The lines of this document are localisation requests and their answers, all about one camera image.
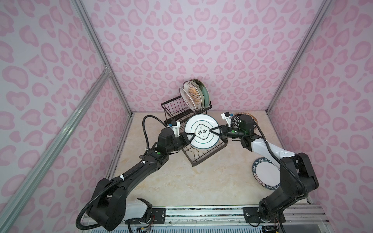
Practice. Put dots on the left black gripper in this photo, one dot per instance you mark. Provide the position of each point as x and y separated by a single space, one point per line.
180 140

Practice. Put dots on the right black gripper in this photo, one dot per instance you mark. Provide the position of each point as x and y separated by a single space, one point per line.
226 131

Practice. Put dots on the white plate blue clover outline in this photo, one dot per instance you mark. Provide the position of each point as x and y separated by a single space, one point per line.
200 125

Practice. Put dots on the black wire dish rack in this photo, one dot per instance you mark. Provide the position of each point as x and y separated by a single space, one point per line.
176 109

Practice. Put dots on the teal plate with flower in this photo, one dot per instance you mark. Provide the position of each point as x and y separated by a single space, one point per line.
205 93

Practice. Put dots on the small orange sunburst plate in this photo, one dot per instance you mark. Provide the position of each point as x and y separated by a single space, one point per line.
187 99

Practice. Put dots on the large orange sunburst plate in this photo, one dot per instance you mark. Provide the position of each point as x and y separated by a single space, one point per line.
195 94

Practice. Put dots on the cream plate red berries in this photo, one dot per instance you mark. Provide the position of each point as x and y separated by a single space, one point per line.
196 81

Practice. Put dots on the white plate dark lettered rim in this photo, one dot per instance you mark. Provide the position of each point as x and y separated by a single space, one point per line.
266 173

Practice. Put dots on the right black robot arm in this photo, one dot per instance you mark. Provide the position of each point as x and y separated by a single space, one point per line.
297 177

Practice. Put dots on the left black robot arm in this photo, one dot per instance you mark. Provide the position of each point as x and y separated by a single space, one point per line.
107 207

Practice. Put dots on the navy geometric pattern plate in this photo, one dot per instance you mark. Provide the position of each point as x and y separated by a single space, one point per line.
245 120

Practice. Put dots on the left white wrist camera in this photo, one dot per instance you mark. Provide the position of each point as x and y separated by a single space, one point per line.
175 126

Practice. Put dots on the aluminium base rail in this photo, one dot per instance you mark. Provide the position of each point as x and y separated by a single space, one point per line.
300 218

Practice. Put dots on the right aluminium corner post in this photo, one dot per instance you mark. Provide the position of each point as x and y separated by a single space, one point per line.
321 14

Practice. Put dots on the left aluminium wall frame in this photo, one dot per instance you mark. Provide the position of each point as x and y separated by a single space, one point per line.
63 115

